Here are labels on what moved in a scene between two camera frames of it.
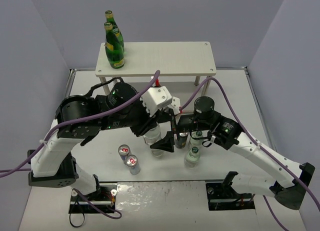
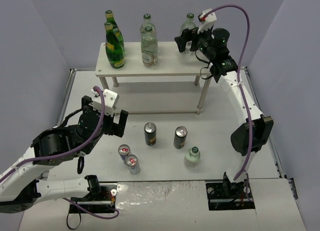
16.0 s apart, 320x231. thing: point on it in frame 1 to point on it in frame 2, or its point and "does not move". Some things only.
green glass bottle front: [114, 50] does not move
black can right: [181, 141] does not move
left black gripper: [144, 126] to [110, 124]
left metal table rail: [71, 75] does not move
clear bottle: [192, 158] does not move
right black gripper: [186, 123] to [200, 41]
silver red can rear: [124, 151] does not move
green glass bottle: [110, 19] does not move
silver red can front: [131, 161] does not move
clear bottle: [196, 142] to [189, 24]
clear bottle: [153, 135] to [149, 49]
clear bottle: [156, 152] to [147, 22]
